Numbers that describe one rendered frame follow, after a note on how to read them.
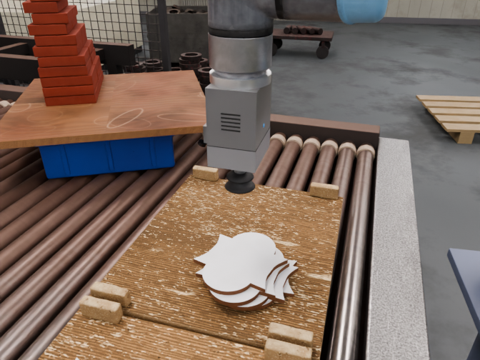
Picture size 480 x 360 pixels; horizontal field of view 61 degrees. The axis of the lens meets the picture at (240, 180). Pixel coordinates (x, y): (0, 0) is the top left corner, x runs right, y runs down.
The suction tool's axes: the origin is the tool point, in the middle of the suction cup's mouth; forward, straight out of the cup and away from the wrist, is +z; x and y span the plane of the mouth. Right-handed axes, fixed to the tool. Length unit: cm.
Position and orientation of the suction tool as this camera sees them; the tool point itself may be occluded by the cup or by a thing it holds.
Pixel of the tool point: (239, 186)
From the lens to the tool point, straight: 57.5
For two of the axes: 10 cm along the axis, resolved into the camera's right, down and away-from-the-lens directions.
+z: 0.0, 8.7, 4.9
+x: 9.6, 1.4, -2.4
